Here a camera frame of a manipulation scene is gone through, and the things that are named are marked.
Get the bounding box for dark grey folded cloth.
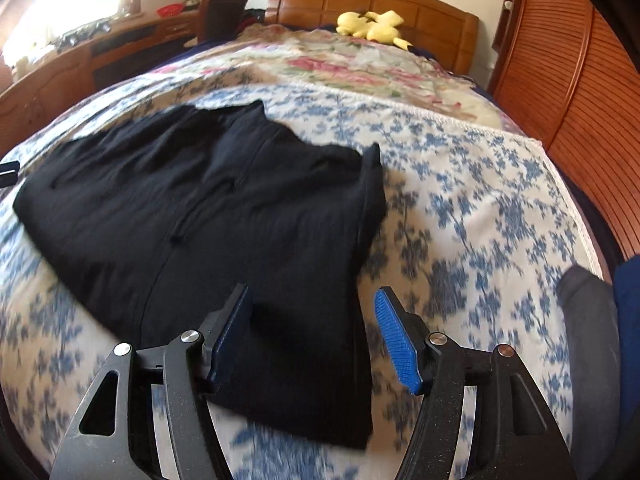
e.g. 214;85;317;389
557;265;622;480

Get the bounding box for long wooden desk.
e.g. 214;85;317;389
0;7;201;126

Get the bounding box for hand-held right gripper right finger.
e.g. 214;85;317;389
374;286;573;480

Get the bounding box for wooden slatted wardrobe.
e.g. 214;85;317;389
487;0;640;261

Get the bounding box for navy folded cloth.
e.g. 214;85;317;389
612;255;640;480

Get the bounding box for pink floral quilt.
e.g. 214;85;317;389
145;25;521;133

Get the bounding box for black garment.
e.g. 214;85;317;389
12;100;388;451

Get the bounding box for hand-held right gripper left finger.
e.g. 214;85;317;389
50;282;253;480

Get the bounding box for black tools on desk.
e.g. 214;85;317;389
54;18;123;45

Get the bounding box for wooden open side shelf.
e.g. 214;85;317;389
492;0;527;53

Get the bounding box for blue floral bedsheet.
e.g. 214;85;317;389
0;80;601;480

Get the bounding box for wooden chair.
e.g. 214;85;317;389
197;0;252;44

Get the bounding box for yellow plush toy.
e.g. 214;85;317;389
336;10;413;52

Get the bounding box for wooden bed headboard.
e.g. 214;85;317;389
264;0;480;77

